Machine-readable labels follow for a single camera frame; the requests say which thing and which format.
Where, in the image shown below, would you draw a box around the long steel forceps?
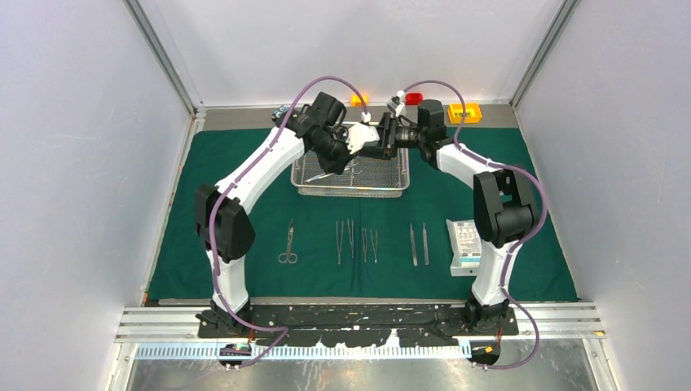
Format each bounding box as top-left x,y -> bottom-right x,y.
336,221 -> 344,266

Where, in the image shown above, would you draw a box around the yellow toy block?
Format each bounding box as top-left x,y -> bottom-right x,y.
447,103 -> 482,125

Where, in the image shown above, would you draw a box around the red toy brick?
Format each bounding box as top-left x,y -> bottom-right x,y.
405,92 -> 424,106

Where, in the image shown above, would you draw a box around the small blue black toy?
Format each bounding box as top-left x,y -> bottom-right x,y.
271,106 -> 288,121

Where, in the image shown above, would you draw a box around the white paper packet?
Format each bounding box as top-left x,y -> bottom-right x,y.
446,219 -> 482,277

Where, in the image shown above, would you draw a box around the surgical forceps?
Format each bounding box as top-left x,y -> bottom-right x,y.
345,161 -> 363,177

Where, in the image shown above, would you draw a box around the thin steel tweezers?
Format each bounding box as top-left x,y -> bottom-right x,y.
369,230 -> 378,264

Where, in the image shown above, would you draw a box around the metal mesh tray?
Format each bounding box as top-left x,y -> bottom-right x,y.
290,148 -> 410,198

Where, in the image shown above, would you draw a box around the aluminium frame rail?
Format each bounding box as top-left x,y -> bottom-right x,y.
115,301 -> 607,343

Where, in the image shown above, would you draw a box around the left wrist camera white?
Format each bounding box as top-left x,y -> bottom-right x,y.
345,123 -> 380,156

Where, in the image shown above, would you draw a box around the steel spatula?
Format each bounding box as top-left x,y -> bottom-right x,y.
347,219 -> 354,259

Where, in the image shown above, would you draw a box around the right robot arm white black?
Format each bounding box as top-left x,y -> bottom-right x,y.
377,97 -> 540,335

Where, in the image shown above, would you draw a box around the green surgical cloth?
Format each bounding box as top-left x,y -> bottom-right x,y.
147,125 -> 581,303

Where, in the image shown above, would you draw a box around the steel scissors blade pair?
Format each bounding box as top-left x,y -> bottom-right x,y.
277,219 -> 298,264

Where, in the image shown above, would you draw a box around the orange toy brick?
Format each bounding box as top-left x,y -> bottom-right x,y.
350,94 -> 369,107

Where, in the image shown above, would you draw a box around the steel scalpel handle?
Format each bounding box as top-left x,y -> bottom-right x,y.
422,222 -> 429,266
409,223 -> 418,267

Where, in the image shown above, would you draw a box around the surgical scissors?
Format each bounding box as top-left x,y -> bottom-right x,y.
303,173 -> 335,184

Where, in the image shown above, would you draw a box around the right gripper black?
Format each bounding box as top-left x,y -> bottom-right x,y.
358,112 -> 425,160

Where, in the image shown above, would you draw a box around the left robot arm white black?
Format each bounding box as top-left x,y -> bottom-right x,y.
195,92 -> 358,337

